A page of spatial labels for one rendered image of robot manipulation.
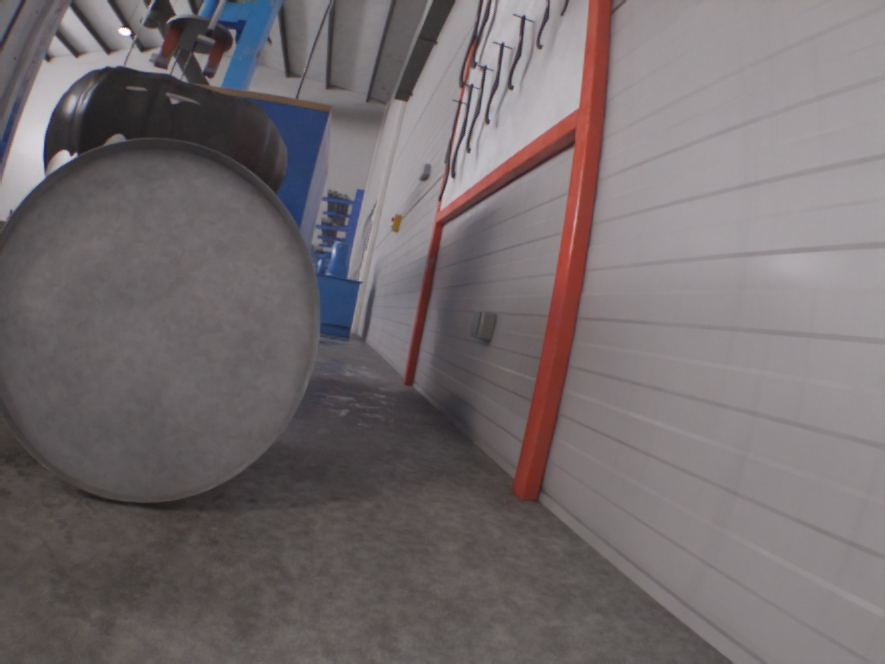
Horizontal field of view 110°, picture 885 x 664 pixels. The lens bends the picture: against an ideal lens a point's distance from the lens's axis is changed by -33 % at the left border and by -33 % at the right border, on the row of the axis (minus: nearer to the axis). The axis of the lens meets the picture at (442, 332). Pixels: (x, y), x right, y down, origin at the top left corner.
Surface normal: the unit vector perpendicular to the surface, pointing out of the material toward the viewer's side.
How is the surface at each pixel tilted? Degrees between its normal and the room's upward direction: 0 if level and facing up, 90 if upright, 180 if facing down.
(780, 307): 90
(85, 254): 77
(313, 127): 90
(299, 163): 90
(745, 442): 90
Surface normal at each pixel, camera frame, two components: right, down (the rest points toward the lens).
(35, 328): 0.51, -0.12
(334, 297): 0.25, 0.06
